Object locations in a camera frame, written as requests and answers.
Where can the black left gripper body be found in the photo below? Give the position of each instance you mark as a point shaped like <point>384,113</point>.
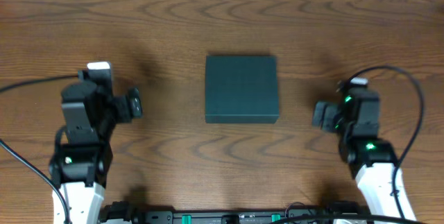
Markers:
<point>130,103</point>

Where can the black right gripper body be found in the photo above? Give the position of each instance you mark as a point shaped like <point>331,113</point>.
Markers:
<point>335,121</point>

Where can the dark green box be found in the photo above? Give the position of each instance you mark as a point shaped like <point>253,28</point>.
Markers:
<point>241,89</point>

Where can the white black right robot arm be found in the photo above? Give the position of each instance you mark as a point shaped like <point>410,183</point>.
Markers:
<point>371,160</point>

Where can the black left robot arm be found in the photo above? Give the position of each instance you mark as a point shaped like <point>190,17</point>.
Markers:
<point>83,155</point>

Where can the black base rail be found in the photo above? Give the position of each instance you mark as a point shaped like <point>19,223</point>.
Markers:
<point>123,212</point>

